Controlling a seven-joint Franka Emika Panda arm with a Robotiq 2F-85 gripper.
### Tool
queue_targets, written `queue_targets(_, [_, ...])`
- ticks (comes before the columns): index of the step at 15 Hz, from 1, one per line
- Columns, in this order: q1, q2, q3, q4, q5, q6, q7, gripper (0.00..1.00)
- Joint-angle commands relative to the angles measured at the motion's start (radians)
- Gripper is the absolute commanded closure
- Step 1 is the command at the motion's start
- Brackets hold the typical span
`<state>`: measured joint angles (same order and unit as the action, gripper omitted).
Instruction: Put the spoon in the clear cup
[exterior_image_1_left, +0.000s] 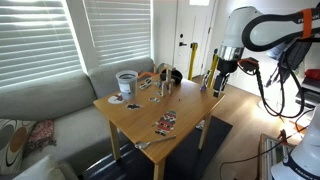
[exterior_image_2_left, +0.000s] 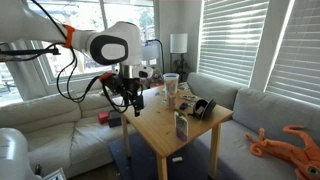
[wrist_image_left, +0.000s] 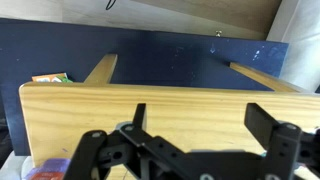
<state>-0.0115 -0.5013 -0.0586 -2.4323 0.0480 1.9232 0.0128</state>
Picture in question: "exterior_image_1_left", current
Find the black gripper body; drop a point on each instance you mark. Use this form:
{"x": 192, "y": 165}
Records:
{"x": 226, "y": 67}

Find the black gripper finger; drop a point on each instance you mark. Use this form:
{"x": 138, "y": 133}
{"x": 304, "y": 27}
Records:
{"x": 225, "y": 81}
{"x": 217, "y": 86}

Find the silver metal spoon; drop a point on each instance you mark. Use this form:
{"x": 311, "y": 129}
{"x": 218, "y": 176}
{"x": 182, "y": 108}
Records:
{"x": 141, "y": 145}

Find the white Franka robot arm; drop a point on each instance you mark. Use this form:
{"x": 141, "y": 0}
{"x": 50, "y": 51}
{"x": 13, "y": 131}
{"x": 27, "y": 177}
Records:
{"x": 240, "y": 26}

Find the yellow pole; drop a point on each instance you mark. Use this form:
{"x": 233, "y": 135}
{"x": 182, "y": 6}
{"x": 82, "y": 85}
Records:
{"x": 213, "y": 68}
{"x": 192, "y": 61}

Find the small purple object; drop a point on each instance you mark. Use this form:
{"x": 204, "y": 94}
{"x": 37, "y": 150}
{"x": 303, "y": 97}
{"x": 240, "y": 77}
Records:
{"x": 203, "y": 87}

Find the light wooden table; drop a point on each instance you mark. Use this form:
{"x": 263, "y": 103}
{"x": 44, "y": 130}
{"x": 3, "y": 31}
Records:
{"x": 186, "y": 103}

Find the white sneaker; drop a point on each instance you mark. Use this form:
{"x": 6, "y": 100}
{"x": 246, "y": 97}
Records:
{"x": 200, "y": 125}

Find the wooden block stand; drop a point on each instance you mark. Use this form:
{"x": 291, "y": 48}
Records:
{"x": 166, "y": 81}

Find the white door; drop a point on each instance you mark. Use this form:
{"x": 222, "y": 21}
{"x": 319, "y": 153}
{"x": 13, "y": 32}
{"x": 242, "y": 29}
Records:
{"x": 193, "y": 23}

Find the black deadbolt lock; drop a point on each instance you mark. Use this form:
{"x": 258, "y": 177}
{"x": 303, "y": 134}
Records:
{"x": 181, "y": 35}

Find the Santa Claus sticker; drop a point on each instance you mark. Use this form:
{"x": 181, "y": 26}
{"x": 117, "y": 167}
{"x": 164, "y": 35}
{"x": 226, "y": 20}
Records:
{"x": 166, "y": 122}

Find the small grey figure sticker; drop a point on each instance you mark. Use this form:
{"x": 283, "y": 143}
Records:
{"x": 154, "y": 99}

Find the dark bag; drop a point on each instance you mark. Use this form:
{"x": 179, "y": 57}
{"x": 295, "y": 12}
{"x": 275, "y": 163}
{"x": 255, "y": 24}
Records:
{"x": 295, "y": 53}

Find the black and white figure sticker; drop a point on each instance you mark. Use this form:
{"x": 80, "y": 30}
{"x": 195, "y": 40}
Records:
{"x": 145, "y": 83}

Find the orange curved toy piece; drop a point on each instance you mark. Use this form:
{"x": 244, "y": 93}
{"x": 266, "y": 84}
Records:
{"x": 146, "y": 74}

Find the dark blue rug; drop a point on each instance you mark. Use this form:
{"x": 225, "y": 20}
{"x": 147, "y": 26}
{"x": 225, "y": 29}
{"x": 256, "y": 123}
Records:
{"x": 186, "y": 156}

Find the dark stacked shelf items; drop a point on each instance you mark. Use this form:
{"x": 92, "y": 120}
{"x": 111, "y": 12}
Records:
{"x": 308, "y": 93}

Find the wooden slatted crate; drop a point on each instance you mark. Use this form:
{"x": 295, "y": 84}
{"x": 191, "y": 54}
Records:
{"x": 268, "y": 155}

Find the red object on shelf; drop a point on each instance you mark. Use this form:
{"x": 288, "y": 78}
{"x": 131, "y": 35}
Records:
{"x": 312, "y": 74}

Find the black knight sticker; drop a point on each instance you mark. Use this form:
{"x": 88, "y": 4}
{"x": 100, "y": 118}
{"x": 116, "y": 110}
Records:
{"x": 133, "y": 106}

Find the round white sticker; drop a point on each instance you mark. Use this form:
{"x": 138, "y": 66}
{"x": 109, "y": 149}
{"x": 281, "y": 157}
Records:
{"x": 115, "y": 99}

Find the narrow white window blind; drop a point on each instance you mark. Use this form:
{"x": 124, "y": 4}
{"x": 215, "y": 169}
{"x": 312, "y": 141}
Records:
{"x": 120, "y": 30}

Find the grey sofa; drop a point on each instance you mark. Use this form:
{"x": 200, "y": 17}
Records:
{"x": 60, "y": 100}

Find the red patterned pillow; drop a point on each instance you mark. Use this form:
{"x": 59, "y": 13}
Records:
{"x": 40, "y": 135}

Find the wide white window blind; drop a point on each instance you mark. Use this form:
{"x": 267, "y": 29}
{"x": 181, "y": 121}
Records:
{"x": 33, "y": 36}

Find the white cushion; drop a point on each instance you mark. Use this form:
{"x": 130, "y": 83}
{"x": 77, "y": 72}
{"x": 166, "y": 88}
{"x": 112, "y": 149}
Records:
{"x": 43, "y": 170}

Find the circle patterned pillow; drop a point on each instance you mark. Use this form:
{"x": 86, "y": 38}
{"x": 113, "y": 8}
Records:
{"x": 11, "y": 143}

